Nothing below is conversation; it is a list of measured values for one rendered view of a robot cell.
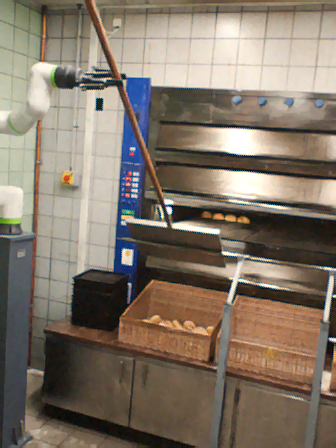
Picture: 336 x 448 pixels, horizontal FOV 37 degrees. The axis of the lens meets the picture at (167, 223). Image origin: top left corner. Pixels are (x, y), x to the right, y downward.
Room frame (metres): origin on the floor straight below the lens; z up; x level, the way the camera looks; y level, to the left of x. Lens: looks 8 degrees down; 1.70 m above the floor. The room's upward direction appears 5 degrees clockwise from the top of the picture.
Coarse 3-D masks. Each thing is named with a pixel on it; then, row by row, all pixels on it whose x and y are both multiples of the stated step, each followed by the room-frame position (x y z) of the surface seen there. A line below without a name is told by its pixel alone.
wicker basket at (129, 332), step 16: (160, 288) 3.21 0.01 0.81; (176, 288) 3.18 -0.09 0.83; (192, 288) 3.14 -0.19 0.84; (144, 304) 3.13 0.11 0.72; (176, 304) 3.15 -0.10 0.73; (192, 304) 3.12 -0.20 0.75; (208, 304) 3.08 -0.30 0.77; (128, 320) 2.79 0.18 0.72; (176, 320) 3.12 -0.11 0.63; (192, 320) 3.09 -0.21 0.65; (128, 336) 2.79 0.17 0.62; (144, 336) 2.76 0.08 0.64; (160, 336) 2.72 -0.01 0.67; (176, 336) 2.69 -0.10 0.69; (192, 336) 2.66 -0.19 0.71; (208, 336) 2.63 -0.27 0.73; (176, 352) 2.69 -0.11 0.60; (208, 352) 2.62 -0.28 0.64
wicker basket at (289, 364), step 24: (240, 312) 3.01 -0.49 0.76; (264, 312) 2.97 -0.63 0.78; (288, 312) 2.93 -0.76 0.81; (312, 312) 2.89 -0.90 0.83; (216, 336) 2.63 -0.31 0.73; (264, 336) 2.93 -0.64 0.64; (288, 336) 2.89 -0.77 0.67; (312, 336) 2.85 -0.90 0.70; (216, 360) 2.61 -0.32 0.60; (240, 360) 2.56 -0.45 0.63; (264, 360) 2.69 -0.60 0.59; (288, 360) 2.49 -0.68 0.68; (312, 360) 2.44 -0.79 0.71; (312, 384) 2.44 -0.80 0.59
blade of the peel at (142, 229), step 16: (128, 224) 2.84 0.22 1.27; (144, 224) 2.79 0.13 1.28; (160, 224) 2.77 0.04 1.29; (160, 240) 2.88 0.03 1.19; (176, 240) 2.82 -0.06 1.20; (192, 240) 2.77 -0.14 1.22; (208, 240) 2.72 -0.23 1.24; (160, 256) 3.03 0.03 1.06; (176, 256) 2.97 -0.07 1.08; (192, 256) 2.91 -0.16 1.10; (208, 256) 2.85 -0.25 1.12
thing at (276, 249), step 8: (224, 240) 3.12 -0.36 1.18; (232, 240) 3.12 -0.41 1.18; (240, 240) 3.14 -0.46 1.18; (240, 248) 3.09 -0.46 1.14; (248, 248) 3.07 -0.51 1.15; (256, 248) 3.05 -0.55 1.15; (264, 248) 3.04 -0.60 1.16; (272, 248) 3.02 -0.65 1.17; (280, 248) 3.00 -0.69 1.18; (288, 248) 3.01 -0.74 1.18; (296, 256) 2.97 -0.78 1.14; (304, 256) 2.96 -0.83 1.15; (312, 256) 2.94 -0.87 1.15; (320, 256) 2.92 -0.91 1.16; (328, 256) 2.91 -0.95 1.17
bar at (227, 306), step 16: (128, 240) 2.94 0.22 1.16; (144, 240) 2.91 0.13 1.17; (224, 256) 2.74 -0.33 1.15; (240, 256) 2.70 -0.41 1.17; (256, 256) 2.69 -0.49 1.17; (224, 304) 2.50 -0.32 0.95; (224, 320) 2.50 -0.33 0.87; (224, 336) 2.49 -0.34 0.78; (320, 336) 2.34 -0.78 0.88; (224, 352) 2.49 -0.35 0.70; (320, 352) 2.33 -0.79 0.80; (224, 368) 2.49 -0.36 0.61; (320, 368) 2.33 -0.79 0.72; (320, 384) 2.33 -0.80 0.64
